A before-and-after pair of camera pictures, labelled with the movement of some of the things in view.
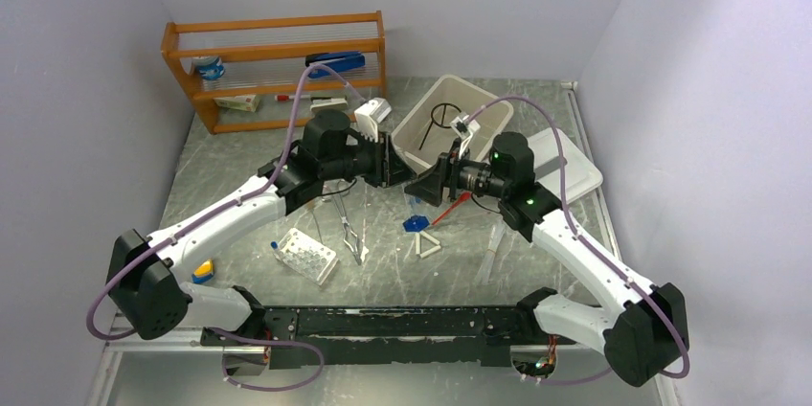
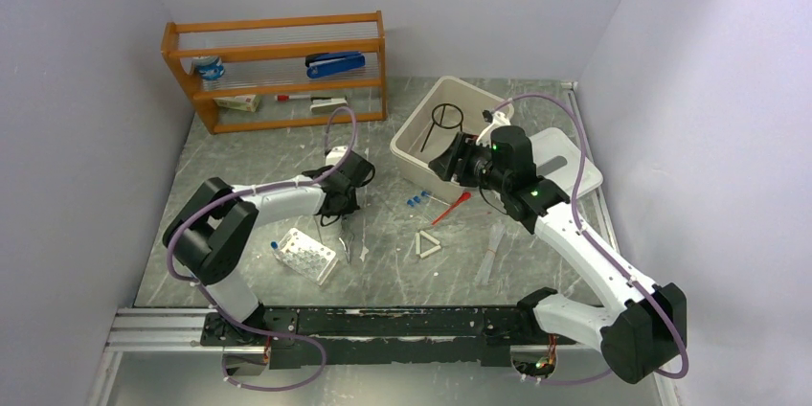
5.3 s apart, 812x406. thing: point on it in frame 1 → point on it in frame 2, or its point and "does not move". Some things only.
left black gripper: [388, 168] → [349, 208]
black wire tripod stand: [437, 124] does not move
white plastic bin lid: [580, 175] does not move
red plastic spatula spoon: [464, 195] does not move
